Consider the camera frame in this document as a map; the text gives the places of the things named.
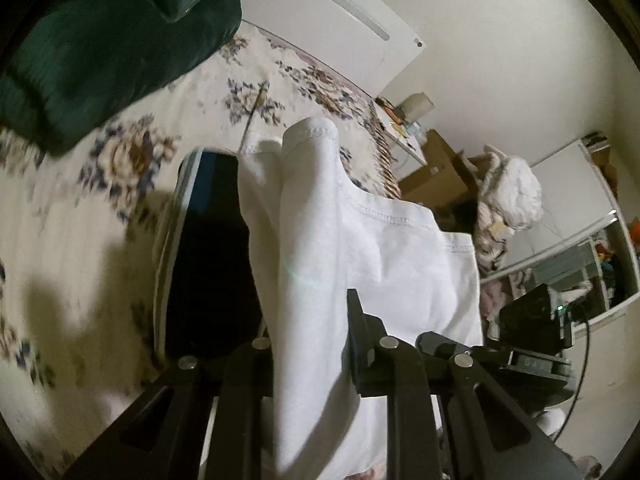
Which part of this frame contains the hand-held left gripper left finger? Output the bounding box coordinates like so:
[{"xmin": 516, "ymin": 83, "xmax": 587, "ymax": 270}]
[{"xmin": 65, "ymin": 337, "xmax": 275, "ymax": 480}]

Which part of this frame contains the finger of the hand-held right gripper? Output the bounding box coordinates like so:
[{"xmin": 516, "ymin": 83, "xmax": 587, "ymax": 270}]
[{"xmin": 416, "ymin": 331, "xmax": 511, "ymax": 368}]

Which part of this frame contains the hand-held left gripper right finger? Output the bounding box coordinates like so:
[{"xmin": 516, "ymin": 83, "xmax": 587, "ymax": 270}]
[{"xmin": 346, "ymin": 289, "xmax": 586, "ymax": 480}]

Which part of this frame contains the white t-shirt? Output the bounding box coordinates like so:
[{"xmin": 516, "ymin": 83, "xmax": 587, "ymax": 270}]
[{"xmin": 237, "ymin": 116, "xmax": 485, "ymax": 480}]

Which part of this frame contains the white wardrobe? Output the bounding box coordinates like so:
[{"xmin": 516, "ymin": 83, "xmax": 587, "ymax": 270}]
[{"xmin": 480, "ymin": 132, "xmax": 640, "ymax": 336}]

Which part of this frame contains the large cardboard box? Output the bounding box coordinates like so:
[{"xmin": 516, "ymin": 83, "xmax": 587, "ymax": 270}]
[{"xmin": 400, "ymin": 129, "xmax": 481, "ymax": 211}]

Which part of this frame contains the brown checkered bed sheet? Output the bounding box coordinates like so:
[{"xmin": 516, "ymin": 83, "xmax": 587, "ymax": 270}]
[{"xmin": 367, "ymin": 102, "xmax": 403, "ymax": 201}]

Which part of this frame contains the bed with floral sheet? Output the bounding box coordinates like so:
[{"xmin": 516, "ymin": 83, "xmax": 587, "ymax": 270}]
[{"xmin": 0, "ymin": 20, "xmax": 401, "ymax": 480}]

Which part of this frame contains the white nightstand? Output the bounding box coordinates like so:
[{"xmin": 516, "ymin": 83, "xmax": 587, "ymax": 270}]
[{"xmin": 375, "ymin": 97, "xmax": 428, "ymax": 181}]

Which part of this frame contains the thin yellow stick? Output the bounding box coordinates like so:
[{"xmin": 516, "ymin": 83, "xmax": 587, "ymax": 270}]
[{"xmin": 239, "ymin": 80, "xmax": 269, "ymax": 153}]

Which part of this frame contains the white headboard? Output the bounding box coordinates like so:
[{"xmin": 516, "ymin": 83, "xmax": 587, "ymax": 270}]
[{"xmin": 220, "ymin": 0, "xmax": 426, "ymax": 98}]

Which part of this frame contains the dark green blanket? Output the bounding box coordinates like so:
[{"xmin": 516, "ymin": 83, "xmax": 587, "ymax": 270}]
[{"xmin": 0, "ymin": 0, "xmax": 243, "ymax": 156}]

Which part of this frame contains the black cable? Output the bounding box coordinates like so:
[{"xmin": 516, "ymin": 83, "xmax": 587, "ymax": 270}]
[{"xmin": 560, "ymin": 305, "xmax": 593, "ymax": 436}]

